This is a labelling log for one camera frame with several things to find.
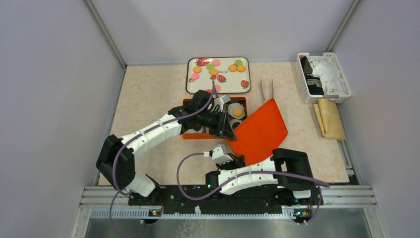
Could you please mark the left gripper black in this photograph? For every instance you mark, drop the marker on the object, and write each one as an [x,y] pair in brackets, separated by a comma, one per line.
[222,129]

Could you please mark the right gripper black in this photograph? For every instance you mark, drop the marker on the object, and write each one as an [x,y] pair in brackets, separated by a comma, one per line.
[238,161]

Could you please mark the black sandwich cookie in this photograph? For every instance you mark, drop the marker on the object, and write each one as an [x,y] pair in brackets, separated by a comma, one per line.
[235,124]

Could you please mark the yellow sandwich cookie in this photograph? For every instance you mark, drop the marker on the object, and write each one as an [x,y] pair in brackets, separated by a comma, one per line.
[197,69]
[213,71]
[232,68]
[241,68]
[238,112]

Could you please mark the orange tin lid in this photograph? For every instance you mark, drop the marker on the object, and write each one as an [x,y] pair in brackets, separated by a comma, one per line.
[260,133]

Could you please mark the metal tongs white handle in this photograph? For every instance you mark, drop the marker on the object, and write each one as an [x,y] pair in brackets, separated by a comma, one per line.
[266,88]

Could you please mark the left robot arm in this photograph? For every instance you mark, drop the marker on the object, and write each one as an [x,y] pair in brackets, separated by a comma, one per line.
[116,161]

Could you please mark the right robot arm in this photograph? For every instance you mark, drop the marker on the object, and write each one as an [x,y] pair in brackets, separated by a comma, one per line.
[259,174]

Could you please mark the orange cookie tin box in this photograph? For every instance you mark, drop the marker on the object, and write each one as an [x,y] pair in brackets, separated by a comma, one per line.
[202,133]

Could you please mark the white strawberry print tray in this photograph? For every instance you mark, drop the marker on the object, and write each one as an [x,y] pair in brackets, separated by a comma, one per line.
[230,82]

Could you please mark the green sandwich cookie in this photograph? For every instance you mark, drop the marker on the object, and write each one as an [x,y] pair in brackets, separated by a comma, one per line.
[210,66]

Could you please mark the white perforated plastic basket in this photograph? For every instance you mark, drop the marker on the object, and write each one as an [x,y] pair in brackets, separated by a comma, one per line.
[311,99]

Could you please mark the black item in basket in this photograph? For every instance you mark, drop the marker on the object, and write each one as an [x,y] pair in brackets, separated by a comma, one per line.
[313,82]

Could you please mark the yellow folded cloth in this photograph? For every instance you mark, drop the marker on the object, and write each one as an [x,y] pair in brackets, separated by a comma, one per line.
[329,120]

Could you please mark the white cloth in basket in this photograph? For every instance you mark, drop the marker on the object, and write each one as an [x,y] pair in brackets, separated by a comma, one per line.
[326,70]

